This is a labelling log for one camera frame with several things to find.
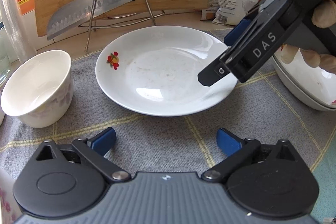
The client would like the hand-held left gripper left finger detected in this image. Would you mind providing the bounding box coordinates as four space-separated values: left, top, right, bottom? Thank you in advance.
35 127 132 184

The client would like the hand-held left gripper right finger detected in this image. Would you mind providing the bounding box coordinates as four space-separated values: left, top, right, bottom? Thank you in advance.
202 128 297 183

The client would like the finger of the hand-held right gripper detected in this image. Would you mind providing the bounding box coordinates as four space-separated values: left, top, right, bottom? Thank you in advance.
224 2 261 47
197 59 231 87

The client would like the white floral bowl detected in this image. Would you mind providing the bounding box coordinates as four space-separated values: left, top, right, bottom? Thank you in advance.
0 169 23 224
0 49 74 128

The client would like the person's right hand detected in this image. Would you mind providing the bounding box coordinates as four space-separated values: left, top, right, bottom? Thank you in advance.
281 0 336 75

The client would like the grey and teal checked towel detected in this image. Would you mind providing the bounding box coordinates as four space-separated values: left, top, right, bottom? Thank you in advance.
0 28 336 224

